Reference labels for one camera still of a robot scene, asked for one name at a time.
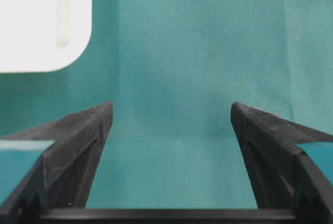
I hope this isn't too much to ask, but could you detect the white rectangular plastic case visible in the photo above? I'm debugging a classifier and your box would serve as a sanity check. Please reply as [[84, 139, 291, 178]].
[[1, 0, 92, 73]]

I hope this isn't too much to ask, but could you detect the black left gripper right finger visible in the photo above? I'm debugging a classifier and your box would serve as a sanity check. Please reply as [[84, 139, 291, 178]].
[[230, 102, 332, 223]]

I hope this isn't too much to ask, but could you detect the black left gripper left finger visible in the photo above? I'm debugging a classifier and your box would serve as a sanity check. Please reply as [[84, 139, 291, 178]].
[[1, 101, 113, 223]]

